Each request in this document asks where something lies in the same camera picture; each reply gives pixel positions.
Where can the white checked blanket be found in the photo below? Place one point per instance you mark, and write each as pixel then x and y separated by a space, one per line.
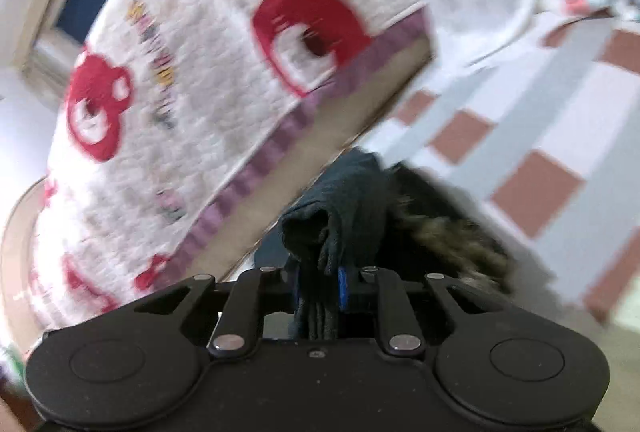
pixel 550 112

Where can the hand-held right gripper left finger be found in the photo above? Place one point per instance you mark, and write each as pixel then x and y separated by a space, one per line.
pixel 295 284

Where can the bear print quilt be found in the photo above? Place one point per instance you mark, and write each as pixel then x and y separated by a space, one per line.
pixel 200 87

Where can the blue denim jeans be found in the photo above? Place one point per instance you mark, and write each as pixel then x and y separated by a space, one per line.
pixel 350 197

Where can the thin white cloth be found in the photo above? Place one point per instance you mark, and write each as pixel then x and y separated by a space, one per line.
pixel 475 22

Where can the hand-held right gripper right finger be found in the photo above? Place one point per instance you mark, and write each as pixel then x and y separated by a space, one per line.
pixel 343 289

